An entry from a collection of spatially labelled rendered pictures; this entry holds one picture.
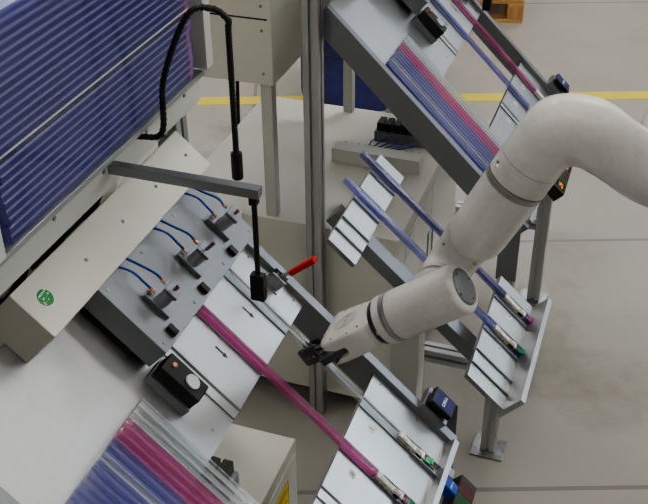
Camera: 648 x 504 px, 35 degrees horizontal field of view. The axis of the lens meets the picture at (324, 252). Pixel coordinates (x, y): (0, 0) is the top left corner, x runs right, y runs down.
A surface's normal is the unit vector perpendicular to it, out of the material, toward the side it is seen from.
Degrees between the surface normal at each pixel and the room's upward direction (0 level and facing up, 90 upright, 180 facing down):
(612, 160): 84
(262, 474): 0
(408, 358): 90
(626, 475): 0
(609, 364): 0
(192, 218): 43
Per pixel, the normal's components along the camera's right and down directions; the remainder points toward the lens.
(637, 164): -0.80, 0.04
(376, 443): 0.63, -0.49
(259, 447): -0.01, -0.83
